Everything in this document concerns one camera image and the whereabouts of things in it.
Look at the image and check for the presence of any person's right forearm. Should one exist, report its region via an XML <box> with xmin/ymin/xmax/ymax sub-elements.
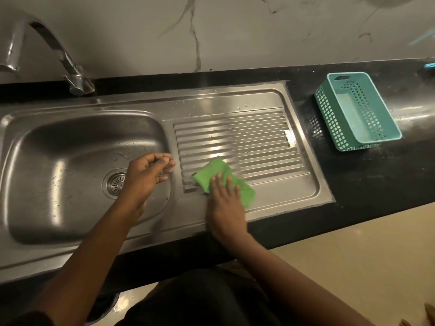
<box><xmin>221</xmin><ymin>230</ymin><xmax>374</xmax><ymax>326</ymax></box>

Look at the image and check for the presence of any person's left forearm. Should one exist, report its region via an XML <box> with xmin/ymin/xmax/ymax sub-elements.
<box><xmin>32</xmin><ymin>200</ymin><xmax>143</xmax><ymax>326</ymax></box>

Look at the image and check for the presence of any chrome faucet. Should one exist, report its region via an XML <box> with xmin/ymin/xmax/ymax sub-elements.
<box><xmin>0</xmin><ymin>11</ymin><xmax>96</xmax><ymax>96</ymax></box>

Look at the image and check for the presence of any person's left hand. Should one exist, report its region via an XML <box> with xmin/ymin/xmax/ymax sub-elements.
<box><xmin>117</xmin><ymin>152</ymin><xmax>177</xmax><ymax>218</ymax></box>

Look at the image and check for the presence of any green cleaning cloth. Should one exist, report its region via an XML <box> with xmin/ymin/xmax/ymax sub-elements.
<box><xmin>193</xmin><ymin>158</ymin><xmax>256</xmax><ymax>211</ymax></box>

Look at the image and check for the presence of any teal plastic basket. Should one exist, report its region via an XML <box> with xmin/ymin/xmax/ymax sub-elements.
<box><xmin>314</xmin><ymin>72</ymin><xmax>403</xmax><ymax>153</ymax></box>

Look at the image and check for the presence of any dark round waste bin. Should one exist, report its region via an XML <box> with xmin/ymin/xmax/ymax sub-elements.
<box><xmin>85</xmin><ymin>292</ymin><xmax>120</xmax><ymax>325</ymax></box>

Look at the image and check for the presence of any person's right hand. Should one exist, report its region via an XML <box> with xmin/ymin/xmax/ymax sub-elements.
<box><xmin>207</xmin><ymin>173</ymin><xmax>249</xmax><ymax>245</ymax></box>

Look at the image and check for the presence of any metal drain strainer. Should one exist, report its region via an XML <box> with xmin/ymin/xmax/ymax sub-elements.
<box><xmin>106</xmin><ymin>172</ymin><xmax>127</xmax><ymax>197</ymax></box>

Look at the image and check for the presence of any stainless steel sink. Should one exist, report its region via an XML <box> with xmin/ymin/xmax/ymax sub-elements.
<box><xmin>0</xmin><ymin>80</ymin><xmax>336</xmax><ymax>286</ymax></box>

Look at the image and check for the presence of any person's black shirt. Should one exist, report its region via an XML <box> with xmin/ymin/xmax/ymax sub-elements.
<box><xmin>0</xmin><ymin>266</ymin><xmax>283</xmax><ymax>326</ymax></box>

